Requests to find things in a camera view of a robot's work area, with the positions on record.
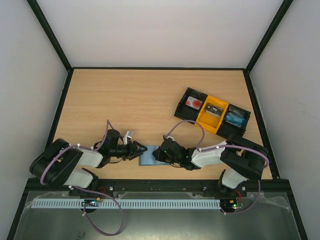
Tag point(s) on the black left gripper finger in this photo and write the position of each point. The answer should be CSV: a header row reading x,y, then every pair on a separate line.
x,y
139,148
132,156

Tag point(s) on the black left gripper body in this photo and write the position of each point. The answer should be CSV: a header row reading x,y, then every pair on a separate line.
x,y
122,152

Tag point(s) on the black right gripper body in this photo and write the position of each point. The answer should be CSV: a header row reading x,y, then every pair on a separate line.
x,y
161,152

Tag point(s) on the teal leather card holder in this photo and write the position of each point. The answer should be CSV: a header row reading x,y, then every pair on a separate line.
x,y
147,159

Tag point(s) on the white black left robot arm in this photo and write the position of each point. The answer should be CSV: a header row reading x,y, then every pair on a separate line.
x,y
57,165

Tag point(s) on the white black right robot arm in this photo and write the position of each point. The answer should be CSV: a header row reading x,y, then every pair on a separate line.
x,y
246,160

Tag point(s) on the white card red circles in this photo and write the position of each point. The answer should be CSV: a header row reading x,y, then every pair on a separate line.
x,y
193,103

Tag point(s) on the dark card in yellow bin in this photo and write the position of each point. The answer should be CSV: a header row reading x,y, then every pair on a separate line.
x,y
213,110

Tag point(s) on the black bin with blue cards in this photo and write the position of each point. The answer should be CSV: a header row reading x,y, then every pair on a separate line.
x,y
225,129

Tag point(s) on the blue cards stack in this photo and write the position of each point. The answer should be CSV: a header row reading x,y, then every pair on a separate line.
x,y
235,117

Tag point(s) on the yellow plastic bin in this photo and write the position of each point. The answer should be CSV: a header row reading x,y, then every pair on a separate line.
x,y
209,122

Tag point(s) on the black plastic bin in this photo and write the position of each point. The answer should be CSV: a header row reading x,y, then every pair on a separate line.
x,y
184,112

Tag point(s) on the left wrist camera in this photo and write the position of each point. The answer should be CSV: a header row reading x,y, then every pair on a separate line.
x,y
127,137

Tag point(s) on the white slotted cable duct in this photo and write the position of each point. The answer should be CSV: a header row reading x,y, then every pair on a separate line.
x,y
198,204

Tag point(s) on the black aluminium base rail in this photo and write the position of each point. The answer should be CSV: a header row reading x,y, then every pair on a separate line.
x,y
206,188

